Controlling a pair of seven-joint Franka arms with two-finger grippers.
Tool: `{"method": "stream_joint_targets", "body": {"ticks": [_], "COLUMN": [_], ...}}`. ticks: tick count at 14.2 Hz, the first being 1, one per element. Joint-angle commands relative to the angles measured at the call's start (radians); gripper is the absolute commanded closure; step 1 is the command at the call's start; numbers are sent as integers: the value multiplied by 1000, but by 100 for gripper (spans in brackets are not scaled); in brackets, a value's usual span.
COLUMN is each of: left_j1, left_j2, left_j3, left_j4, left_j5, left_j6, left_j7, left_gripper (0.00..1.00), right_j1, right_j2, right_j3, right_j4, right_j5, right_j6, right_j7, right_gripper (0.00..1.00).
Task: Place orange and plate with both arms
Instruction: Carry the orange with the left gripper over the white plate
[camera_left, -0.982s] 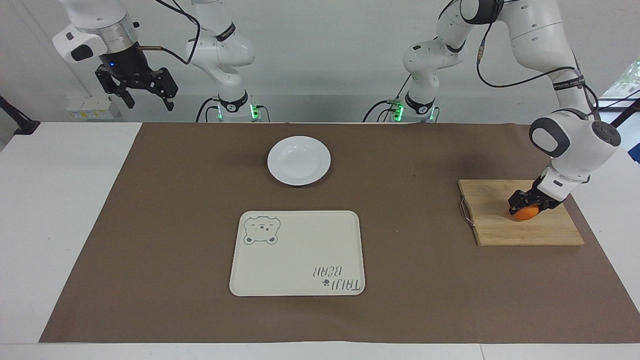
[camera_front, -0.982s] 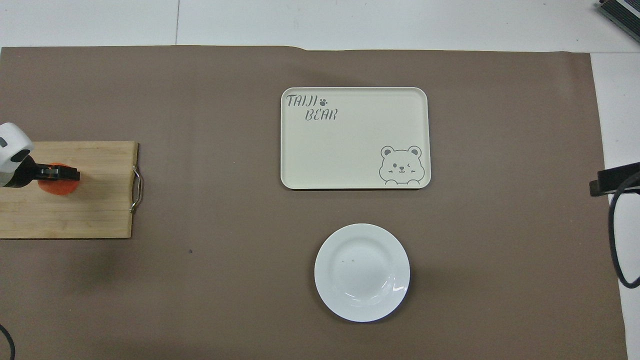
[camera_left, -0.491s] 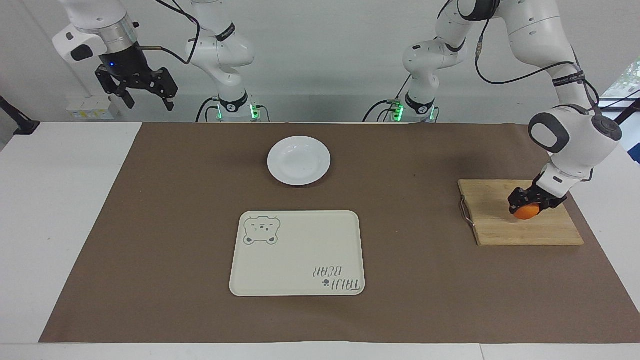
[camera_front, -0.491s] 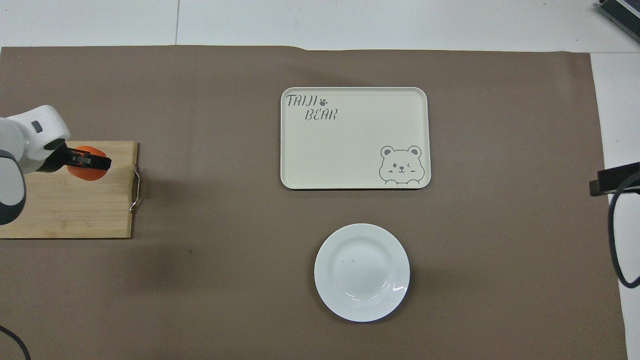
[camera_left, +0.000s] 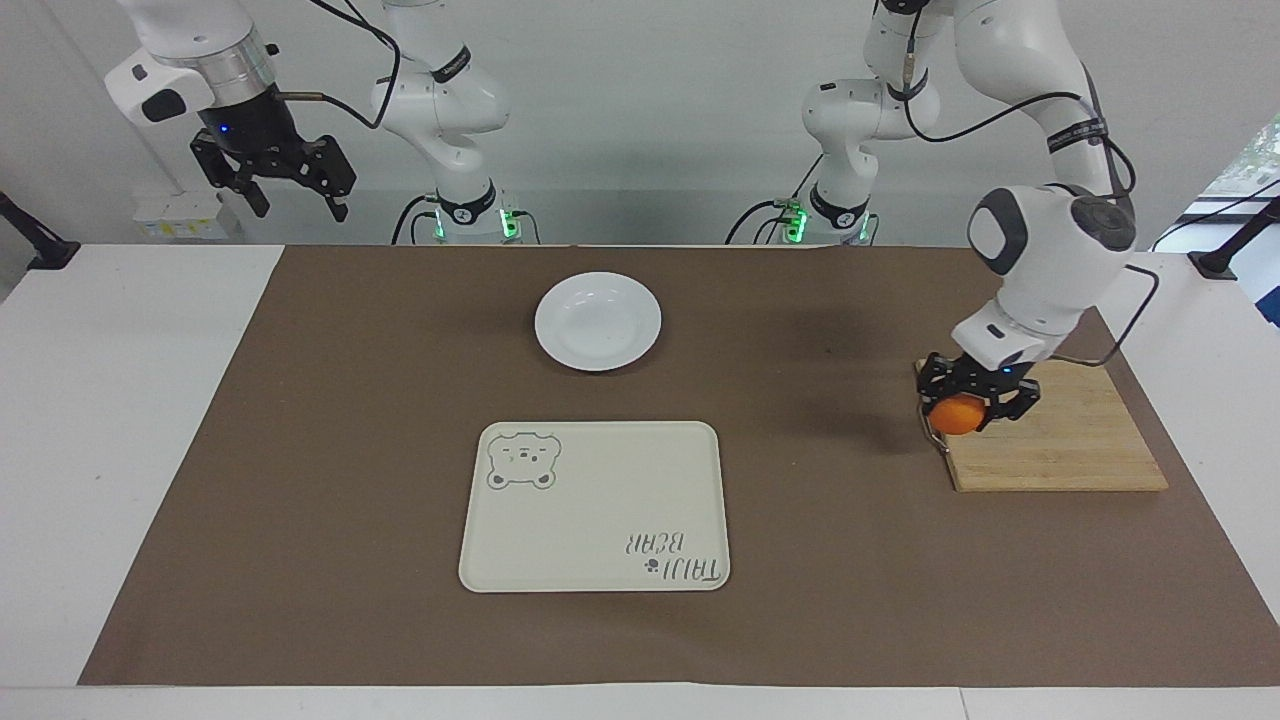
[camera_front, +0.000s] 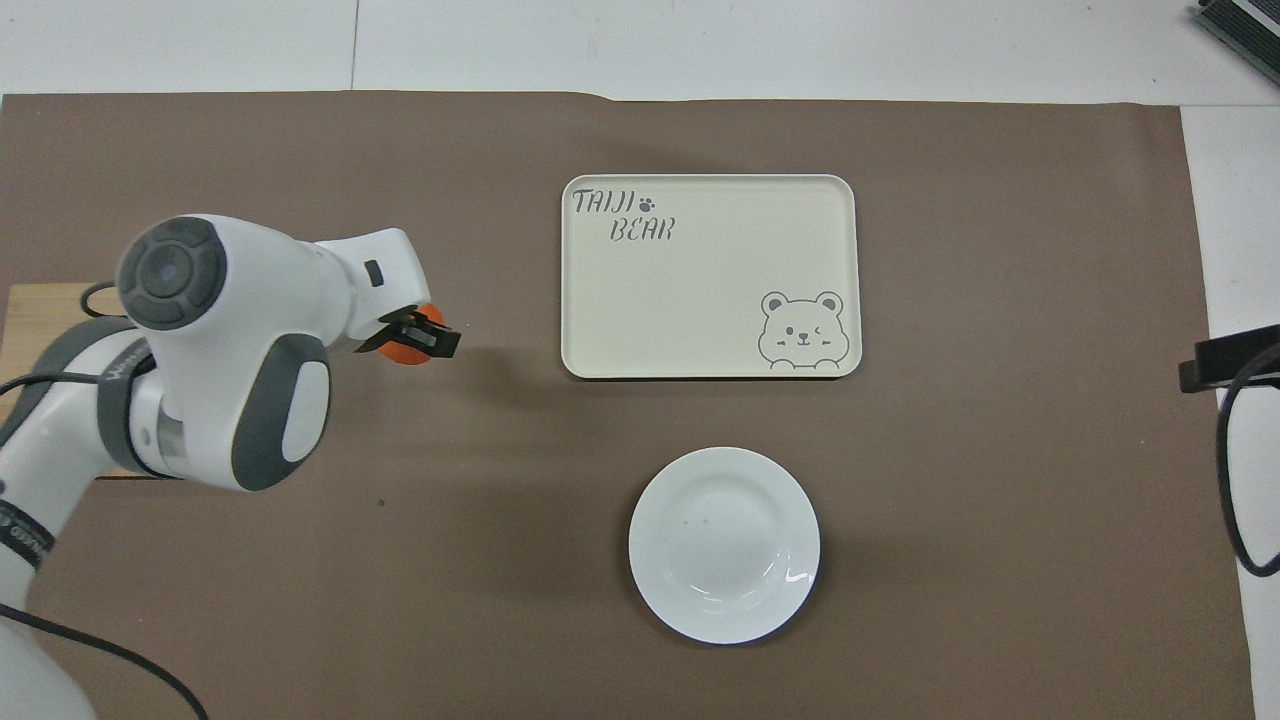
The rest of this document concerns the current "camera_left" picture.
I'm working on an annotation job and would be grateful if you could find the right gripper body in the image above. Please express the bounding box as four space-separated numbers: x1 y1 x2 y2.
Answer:
197 84 306 166

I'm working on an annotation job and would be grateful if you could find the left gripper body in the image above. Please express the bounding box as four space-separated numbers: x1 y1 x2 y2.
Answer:
945 350 1038 394

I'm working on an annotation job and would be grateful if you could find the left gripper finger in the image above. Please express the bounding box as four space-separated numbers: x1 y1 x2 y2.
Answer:
918 352 958 415
978 383 1042 434

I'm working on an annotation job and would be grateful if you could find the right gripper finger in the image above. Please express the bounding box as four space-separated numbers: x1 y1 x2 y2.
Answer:
285 135 358 223
190 132 272 219

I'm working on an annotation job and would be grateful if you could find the orange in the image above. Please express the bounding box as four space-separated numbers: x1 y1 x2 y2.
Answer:
928 393 989 436

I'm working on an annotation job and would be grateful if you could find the white round plate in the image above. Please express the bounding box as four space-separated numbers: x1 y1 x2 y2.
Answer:
534 271 663 373

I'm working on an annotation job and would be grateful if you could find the wooden cutting board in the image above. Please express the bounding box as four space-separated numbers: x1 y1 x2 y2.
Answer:
915 358 1170 494

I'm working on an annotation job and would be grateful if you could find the black stand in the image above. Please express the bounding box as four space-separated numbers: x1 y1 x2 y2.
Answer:
0 190 82 272
1188 196 1280 281

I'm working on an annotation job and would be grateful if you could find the cream tray with bear print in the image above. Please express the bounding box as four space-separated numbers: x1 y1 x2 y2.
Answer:
458 420 732 594

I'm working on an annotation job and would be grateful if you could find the black cable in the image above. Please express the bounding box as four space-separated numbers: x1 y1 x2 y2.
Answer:
900 40 1138 201
390 194 443 246
725 150 827 246
1050 255 1161 368
275 0 403 131
1150 177 1280 252

